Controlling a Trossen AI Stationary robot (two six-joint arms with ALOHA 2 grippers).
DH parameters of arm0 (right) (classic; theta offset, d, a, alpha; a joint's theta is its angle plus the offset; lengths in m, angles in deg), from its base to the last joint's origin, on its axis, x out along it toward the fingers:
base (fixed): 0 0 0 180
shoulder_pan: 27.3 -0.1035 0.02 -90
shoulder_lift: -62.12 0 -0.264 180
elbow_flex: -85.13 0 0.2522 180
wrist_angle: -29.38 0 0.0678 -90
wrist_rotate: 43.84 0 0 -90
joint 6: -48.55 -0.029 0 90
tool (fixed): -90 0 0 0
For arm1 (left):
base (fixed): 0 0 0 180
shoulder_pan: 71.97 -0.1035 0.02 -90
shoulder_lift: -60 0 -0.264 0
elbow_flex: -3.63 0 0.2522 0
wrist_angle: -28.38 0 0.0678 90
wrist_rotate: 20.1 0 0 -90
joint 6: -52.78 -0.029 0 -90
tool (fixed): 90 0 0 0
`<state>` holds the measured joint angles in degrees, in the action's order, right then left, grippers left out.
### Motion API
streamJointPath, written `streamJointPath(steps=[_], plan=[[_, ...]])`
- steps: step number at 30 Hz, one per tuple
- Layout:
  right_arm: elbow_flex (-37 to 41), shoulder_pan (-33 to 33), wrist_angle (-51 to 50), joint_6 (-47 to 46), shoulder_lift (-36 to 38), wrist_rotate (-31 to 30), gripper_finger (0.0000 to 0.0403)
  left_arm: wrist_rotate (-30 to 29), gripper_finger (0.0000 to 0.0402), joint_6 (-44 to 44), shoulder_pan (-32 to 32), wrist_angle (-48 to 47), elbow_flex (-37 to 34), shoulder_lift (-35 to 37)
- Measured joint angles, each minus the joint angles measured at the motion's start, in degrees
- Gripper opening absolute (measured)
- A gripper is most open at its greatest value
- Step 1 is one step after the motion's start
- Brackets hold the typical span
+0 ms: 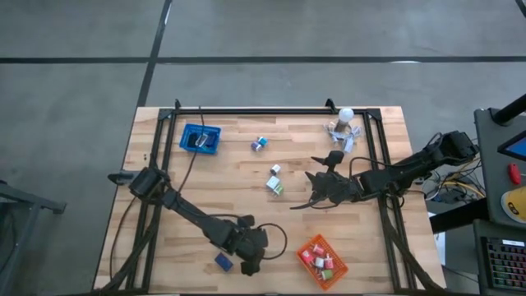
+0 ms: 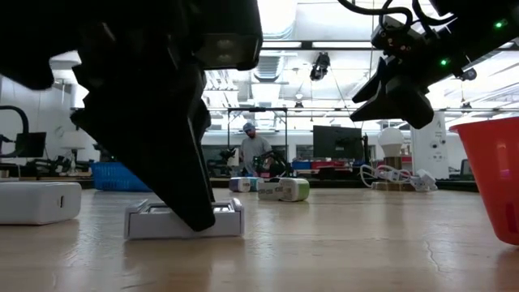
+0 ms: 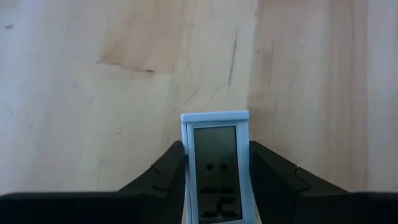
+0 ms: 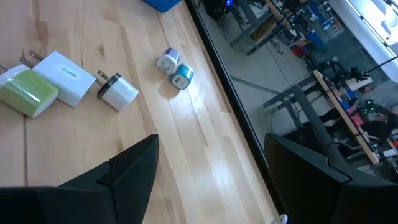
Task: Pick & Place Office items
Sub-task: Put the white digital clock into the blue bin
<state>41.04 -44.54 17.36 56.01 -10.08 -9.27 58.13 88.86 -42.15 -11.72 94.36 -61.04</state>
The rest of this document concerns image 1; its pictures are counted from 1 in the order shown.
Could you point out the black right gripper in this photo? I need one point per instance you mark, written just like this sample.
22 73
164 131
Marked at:
337 189

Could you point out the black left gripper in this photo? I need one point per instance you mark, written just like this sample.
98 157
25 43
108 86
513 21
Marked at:
246 242

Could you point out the dark blue digital clock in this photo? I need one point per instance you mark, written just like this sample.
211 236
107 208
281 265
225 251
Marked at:
223 262
210 140

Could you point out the black and white plug charger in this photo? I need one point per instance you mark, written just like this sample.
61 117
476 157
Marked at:
319 262
275 169

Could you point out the white and green power adapter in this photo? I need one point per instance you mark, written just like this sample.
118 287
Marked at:
280 190
326 274

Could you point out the pink power adapter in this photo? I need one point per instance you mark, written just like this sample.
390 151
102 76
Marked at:
307 256

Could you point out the purple plug charger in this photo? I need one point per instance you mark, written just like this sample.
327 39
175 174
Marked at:
256 145

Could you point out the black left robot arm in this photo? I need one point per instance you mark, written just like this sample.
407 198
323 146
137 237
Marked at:
189 211

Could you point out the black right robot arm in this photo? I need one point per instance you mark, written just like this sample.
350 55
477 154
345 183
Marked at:
411 164

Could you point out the table lamp with white bulb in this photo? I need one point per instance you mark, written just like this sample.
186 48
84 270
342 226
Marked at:
345 116

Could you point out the orange plastic basket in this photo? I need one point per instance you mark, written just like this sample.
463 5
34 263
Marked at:
341 273

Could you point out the blue plastic basket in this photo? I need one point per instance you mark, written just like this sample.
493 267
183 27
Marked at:
185 150

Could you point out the white paper sheet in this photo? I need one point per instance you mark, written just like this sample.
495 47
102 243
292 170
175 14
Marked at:
439 242

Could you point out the black cart bar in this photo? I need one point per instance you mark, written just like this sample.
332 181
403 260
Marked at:
456 215

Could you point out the grey control cart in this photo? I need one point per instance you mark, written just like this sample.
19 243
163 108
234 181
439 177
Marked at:
489 172

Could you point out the red push button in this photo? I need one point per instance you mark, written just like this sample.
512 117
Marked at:
514 173

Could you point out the yellow emergency stop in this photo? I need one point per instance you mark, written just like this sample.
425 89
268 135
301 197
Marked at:
515 203

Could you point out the backlit keyboard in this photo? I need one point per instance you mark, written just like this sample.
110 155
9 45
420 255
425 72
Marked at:
505 263

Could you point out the grey metal table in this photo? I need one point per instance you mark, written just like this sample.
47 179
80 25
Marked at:
24 205

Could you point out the black frame clamp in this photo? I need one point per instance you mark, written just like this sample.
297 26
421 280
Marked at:
329 103
177 103

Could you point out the black pole mount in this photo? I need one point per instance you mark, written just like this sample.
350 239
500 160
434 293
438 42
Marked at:
509 110

